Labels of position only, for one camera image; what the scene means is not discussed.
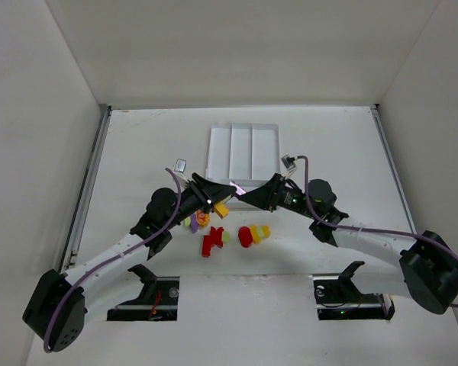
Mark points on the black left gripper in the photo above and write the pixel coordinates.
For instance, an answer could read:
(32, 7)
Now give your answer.
(200, 192)

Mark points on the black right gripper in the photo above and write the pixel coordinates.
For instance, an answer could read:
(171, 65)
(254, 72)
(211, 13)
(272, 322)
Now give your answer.
(274, 193)

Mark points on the yellow long brick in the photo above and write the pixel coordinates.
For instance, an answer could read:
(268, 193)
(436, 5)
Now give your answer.
(221, 210)

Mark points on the yellow butterfly print brick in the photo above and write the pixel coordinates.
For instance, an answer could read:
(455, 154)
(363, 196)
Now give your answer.
(202, 219)

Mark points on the purple brick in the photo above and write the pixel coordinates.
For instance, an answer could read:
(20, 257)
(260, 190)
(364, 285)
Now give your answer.
(238, 189)

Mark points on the lavender half-round brick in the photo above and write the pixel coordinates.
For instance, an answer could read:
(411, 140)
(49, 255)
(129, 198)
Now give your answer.
(193, 223)

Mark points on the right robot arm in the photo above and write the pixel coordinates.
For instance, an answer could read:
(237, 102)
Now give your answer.
(422, 268)

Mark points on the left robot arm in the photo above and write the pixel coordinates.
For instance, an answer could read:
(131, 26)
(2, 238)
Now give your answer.
(58, 307)

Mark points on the red butterfly-shaped brick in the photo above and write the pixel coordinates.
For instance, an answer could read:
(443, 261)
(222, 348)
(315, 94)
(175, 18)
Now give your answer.
(213, 239)

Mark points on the lime green brick by red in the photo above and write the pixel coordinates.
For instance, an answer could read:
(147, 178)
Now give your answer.
(226, 238)

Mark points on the white divided plastic tray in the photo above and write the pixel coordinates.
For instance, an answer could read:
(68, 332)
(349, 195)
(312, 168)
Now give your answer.
(242, 153)

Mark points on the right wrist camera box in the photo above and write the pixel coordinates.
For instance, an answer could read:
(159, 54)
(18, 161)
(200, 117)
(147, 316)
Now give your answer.
(289, 164)

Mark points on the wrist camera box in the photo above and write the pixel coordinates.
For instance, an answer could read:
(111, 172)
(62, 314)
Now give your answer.
(289, 164)
(180, 166)

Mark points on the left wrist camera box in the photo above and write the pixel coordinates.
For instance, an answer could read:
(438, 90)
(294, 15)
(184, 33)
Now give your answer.
(180, 166)

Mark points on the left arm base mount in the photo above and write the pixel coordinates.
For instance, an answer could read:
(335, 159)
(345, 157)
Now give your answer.
(156, 301)

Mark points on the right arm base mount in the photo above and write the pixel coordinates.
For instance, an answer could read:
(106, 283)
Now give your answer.
(337, 298)

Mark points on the right aluminium frame rail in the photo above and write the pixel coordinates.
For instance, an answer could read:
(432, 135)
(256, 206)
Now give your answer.
(385, 144)

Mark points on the aluminium frame rail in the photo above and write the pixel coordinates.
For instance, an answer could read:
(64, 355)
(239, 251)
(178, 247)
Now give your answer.
(77, 225)
(385, 144)

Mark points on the left aluminium frame rail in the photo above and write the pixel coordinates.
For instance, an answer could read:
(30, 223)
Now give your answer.
(77, 225)

